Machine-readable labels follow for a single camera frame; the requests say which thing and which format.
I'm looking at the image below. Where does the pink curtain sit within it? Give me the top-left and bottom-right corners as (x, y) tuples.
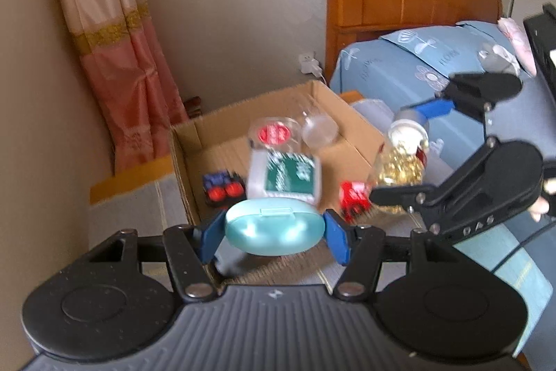
(60, 0), (188, 172)

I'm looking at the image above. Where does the grey plush toy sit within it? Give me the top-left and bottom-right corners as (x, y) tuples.
(477, 43), (520, 76)

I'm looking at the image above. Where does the white frosted plastic bottle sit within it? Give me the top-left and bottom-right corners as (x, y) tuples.
(246, 150), (322, 206)

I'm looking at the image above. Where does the blue black toy truck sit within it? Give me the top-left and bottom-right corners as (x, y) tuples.
(202, 170), (246, 208)

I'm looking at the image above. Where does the jar of gold beads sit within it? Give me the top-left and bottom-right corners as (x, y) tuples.
(368, 108), (430, 192)

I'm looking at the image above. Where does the patchwork table cloth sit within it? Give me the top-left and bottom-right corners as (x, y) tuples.
(85, 99), (556, 371)

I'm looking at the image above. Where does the mint green oval case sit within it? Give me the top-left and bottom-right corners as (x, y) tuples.
(225, 198), (325, 257)

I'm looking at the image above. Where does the blue floral pillow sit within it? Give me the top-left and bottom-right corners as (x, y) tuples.
(380, 21), (532, 80)

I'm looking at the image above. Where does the white wall charger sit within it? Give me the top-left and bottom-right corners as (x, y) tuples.
(298, 52), (323, 79)

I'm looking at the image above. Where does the person's right hand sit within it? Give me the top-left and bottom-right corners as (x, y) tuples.
(529, 178), (556, 222)

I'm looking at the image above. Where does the short clear jar red label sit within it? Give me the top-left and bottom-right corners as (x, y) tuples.
(248, 117), (302, 153)

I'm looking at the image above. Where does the red cube toy truck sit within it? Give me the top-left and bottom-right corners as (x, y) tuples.
(339, 181), (371, 224)

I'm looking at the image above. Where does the brown cardboard box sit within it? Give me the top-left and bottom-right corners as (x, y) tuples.
(172, 82), (384, 225)

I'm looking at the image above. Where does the tall clear plastic jar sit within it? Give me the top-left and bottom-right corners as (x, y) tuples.
(298, 94), (339, 150)

